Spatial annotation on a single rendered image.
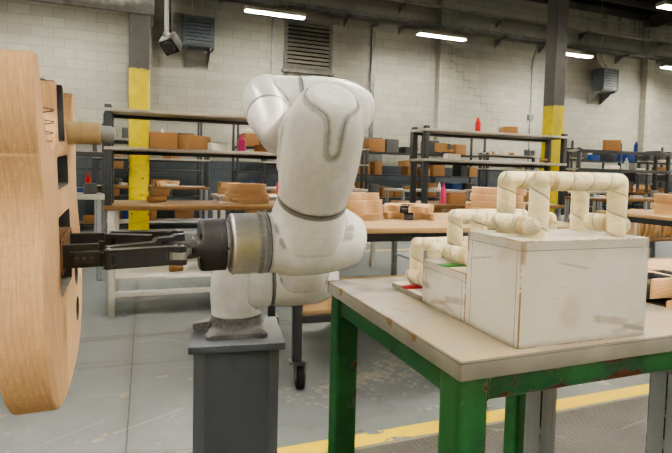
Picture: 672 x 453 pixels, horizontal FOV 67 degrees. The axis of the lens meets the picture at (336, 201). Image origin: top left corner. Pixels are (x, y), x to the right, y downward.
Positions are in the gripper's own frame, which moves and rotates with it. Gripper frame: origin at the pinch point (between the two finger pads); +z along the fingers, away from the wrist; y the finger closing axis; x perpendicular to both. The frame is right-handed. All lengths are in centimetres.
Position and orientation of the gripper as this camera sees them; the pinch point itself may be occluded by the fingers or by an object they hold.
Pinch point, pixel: (69, 249)
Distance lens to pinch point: 75.4
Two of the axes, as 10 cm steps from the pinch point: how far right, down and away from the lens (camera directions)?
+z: -9.4, 0.1, -3.5
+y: -3.5, -1.2, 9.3
